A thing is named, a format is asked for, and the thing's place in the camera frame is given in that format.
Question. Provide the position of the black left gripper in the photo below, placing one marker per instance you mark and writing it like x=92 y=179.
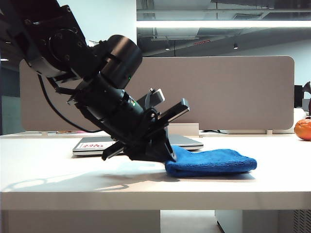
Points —
x=155 y=123

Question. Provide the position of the blue microfiber rag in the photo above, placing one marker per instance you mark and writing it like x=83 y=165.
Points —
x=218 y=162

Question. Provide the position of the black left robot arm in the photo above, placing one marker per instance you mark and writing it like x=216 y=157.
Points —
x=116 y=58

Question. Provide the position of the grey closed laptop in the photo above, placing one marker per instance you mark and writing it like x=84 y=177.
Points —
x=187 y=143

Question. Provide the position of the pink flat item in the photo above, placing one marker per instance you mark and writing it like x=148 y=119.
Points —
x=73 y=132

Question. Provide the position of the brown fabric desk partition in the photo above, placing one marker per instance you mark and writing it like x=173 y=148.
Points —
x=230 y=92

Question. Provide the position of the white under-desk cabinet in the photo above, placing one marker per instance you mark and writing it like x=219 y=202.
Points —
x=228 y=221

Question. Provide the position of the small black pendant lamp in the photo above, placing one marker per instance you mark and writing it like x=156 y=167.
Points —
x=235 y=46
x=167 y=46

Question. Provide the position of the beige table leg panel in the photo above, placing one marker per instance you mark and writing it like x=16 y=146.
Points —
x=80 y=222

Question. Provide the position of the grey vented cabinet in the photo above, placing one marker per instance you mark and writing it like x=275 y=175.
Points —
x=272 y=222

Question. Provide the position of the long white ceiling light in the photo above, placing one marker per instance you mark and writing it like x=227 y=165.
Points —
x=218 y=23

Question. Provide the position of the orange round fruit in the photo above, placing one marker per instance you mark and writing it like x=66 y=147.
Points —
x=303 y=129

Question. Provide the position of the black computer monitor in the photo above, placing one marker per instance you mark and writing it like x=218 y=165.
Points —
x=298 y=97

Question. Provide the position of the dark desk ornament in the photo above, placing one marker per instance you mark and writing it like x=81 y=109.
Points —
x=308 y=87

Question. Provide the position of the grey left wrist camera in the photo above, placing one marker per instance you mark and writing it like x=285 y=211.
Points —
x=159 y=95

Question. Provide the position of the white partition foot bracket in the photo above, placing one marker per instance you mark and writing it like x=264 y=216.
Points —
x=44 y=133
x=269 y=132

